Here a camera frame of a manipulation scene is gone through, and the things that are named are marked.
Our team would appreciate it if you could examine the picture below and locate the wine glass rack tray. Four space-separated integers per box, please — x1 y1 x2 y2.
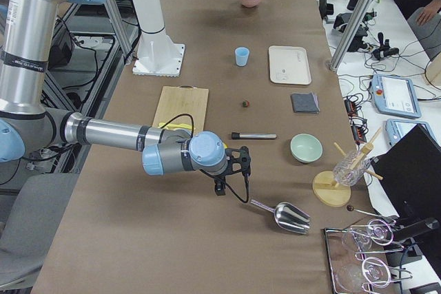
323 218 413 293

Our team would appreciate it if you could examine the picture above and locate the mint green bowl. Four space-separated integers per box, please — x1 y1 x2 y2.
290 134 323 163

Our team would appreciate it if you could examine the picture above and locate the blue teach pendant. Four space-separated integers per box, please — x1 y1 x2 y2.
385 119 435 147
371 74 422 118

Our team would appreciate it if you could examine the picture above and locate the steel ice scoop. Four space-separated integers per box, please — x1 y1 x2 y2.
250 199 310 235

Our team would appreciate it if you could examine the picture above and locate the black laptop monitor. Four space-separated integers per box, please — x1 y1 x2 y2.
370 123 441 228

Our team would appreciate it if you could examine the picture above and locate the light blue plastic cup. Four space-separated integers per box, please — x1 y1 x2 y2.
234 46 249 67

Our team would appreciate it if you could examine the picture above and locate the yellow plastic knife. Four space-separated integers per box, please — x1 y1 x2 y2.
158 122 193 130

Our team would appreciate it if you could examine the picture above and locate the clear glass on stand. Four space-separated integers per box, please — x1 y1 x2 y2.
333 150 369 187

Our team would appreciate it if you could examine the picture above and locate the blue teach pendant far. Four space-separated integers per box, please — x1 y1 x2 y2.
371 74 422 118

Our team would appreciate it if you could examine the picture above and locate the cream rabbit tray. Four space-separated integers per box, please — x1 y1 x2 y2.
268 45 311 85

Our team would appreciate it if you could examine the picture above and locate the blue teach pendant near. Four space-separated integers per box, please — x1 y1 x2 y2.
385 119 435 147

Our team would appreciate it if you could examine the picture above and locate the grey folded cloth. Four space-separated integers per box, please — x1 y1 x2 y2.
290 92 320 114

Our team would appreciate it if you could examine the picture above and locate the grey office chair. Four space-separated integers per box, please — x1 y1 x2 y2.
1 174 79 291

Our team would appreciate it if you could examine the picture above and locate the bamboo cutting board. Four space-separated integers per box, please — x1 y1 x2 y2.
152 86 209 132

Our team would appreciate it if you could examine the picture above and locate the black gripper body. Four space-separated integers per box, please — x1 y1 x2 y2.
213 146 251 196

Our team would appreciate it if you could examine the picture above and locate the aluminium frame post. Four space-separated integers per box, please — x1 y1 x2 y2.
329 0 373 72

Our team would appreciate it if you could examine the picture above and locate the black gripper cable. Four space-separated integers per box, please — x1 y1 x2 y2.
158 113 249 204

